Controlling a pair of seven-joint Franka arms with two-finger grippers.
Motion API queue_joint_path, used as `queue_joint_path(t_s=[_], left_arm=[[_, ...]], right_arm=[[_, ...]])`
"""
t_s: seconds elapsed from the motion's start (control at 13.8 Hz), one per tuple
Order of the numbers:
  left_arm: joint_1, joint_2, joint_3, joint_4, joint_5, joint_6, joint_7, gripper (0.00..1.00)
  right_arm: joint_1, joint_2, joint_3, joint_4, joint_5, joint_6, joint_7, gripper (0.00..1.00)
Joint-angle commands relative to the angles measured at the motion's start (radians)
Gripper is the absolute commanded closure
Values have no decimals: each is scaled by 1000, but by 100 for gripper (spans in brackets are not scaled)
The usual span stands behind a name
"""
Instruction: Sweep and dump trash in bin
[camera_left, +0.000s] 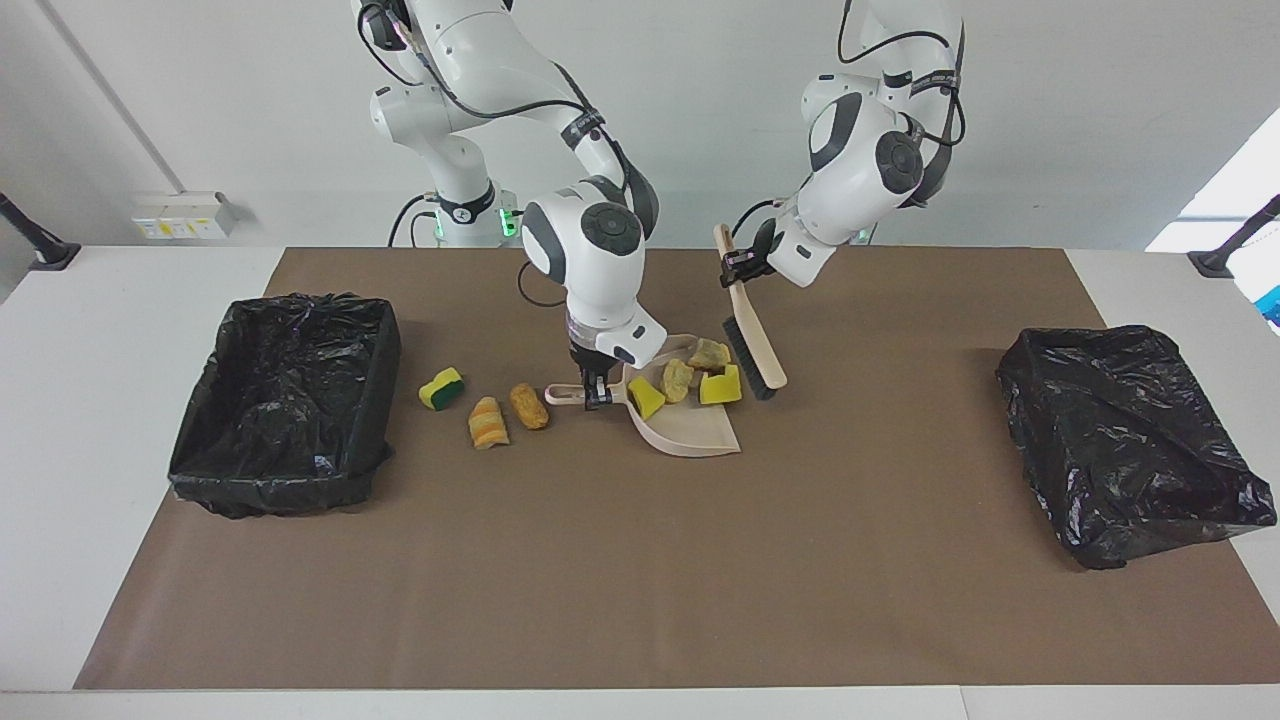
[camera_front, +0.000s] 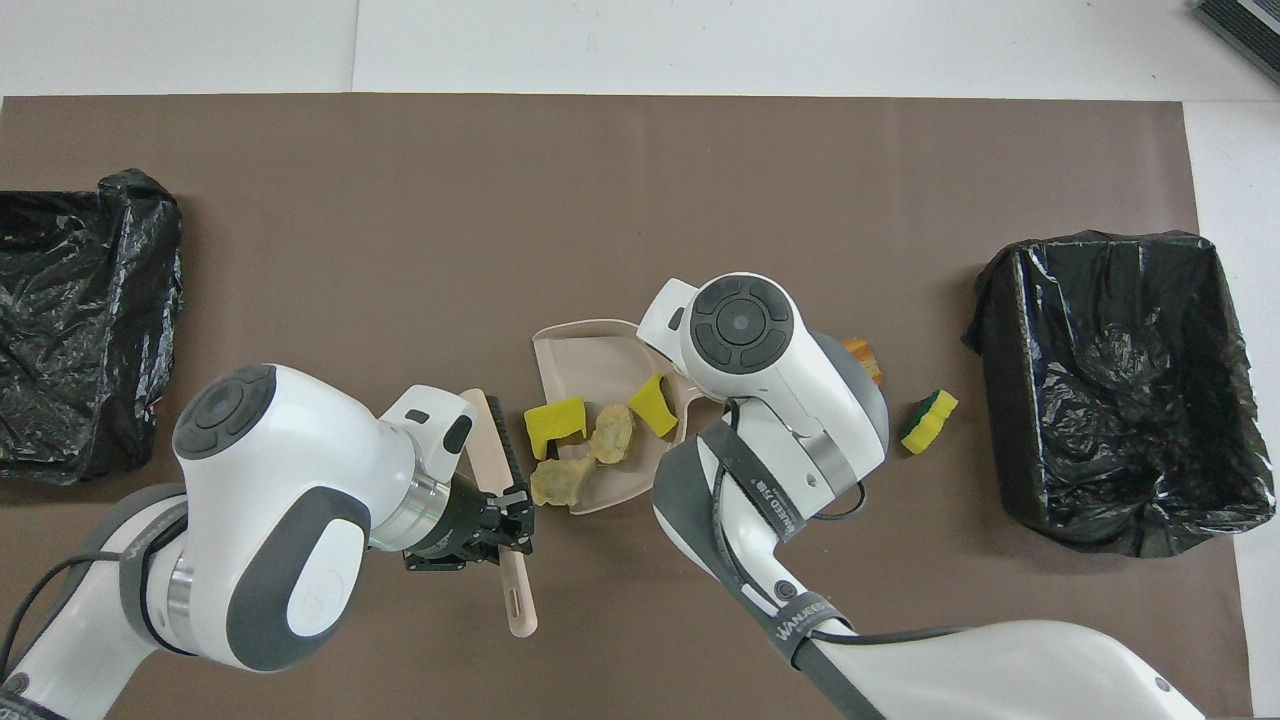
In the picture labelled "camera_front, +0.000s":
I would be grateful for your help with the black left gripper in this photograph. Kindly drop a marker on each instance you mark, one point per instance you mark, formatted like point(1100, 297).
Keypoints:
point(455, 530)

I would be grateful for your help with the pale foam lump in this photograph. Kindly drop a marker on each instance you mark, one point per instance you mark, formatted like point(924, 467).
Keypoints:
point(562, 482)
point(611, 433)

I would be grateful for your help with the beige hand brush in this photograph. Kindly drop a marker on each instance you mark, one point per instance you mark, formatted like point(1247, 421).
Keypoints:
point(520, 600)

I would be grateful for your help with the notched yellow sponge piece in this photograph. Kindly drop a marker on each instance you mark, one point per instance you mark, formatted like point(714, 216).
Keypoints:
point(555, 425)

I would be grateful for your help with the beige plastic dustpan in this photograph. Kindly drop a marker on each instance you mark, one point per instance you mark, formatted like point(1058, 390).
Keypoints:
point(590, 360)

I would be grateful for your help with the wedge yellow sponge piece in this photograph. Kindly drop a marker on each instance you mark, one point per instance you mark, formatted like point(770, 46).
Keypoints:
point(653, 405)

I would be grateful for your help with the striped orange bread roll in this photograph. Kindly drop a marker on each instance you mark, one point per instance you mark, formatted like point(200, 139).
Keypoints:
point(864, 362)

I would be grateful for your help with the yellow and green sponge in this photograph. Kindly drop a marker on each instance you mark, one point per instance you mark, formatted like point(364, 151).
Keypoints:
point(928, 422)

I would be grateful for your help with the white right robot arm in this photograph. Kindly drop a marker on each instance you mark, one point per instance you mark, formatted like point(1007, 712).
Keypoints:
point(780, 400)

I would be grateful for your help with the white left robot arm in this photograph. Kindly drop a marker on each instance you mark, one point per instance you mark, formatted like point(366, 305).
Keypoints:
point(280, 450)

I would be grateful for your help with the slanted bin with black bag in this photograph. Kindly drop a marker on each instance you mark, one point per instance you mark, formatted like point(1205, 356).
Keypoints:
point(80, 320)

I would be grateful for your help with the square bin with black bag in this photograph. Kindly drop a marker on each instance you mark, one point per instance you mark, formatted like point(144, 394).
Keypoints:
point(1130, 450)

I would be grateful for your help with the brown paper table mat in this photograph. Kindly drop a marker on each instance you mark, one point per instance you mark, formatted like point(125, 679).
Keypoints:
point(400, 200)

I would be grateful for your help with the dark grey ribbed object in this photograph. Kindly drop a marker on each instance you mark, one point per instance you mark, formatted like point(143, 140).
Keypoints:
point(1245, 30)

